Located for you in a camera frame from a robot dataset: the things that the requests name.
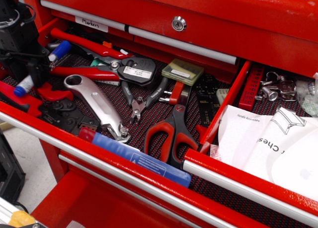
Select red open drawer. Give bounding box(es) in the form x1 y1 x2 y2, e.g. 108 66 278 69
0 18 251 214
183 61 318 227

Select black wire stripper tool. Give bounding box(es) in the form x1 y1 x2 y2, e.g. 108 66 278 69
194 74 220 139

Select white paper manual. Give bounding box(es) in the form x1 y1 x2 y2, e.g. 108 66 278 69
215 105 318 181

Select red handled crimping tool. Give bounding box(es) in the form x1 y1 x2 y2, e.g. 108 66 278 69
0 82 100 136

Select clear plastic bag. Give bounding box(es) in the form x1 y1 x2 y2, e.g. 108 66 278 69
296 73 318 117

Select red left open drawer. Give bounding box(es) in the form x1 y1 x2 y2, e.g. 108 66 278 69
0 18 251 214

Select silver drawer lock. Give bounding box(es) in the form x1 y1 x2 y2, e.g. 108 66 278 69
171 16 187 31

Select green clear plastic box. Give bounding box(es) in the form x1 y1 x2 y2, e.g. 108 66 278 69
161 59 204 86

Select white apple mouse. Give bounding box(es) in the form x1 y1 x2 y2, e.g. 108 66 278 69
271 129 318 201

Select red screwdriver bit holder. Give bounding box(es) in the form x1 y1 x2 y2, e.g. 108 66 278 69
159 81 191 105

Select silver keys and ring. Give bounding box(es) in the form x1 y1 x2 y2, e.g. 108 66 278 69
255 71 298 102

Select red handled cable cutter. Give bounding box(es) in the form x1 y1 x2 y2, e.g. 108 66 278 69
51 28 157 86

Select black box on floor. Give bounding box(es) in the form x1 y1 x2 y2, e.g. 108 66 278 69
0 131 26 203

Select red drill bit holder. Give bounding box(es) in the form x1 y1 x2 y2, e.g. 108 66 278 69
238 64 265 111

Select red right open drawer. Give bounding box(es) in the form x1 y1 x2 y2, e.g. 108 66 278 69
183 61 318 227

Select red tool chest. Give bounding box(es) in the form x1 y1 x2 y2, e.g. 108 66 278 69
0 0 318 228

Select small grey handled cutters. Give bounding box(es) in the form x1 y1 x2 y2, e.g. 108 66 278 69
121 76 170 125

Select black handled pliers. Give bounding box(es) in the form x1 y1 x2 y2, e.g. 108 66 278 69
57 41 114 67

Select white markers label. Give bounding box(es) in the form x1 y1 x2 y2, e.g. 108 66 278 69
75 16 108 32

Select red and black scissors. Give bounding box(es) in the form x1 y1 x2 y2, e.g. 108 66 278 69
144 104 198 168

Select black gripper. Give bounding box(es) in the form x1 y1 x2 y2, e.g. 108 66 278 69
0 0 50 88

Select blue and white marker pen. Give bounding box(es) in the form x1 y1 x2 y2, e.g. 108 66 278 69
13 40 71 97

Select silver utility knife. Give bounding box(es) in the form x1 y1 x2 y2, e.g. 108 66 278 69
64 75 131 143

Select white connector block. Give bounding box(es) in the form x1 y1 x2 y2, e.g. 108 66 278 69
216 88 229 105

